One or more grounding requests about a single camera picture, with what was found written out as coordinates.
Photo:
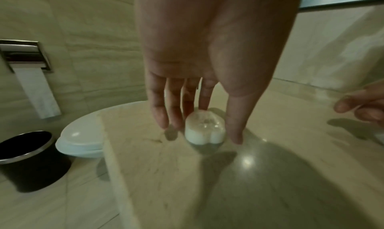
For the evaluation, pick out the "white toilet paper sheet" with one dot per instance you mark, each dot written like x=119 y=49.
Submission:
x=37 y=93

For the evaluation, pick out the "black waste bin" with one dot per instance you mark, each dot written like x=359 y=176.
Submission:
x=30 y=161

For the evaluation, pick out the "chrome toilet paper holder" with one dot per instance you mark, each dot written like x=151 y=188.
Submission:
x=25 y=54

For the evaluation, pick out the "small clear jar white contents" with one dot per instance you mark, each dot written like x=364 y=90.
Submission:
x=205 y=132

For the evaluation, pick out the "person's left hand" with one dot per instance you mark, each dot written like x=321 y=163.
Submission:
x=210 y=38

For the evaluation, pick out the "person's right hand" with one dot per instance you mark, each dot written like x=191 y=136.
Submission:
x=367 y=104

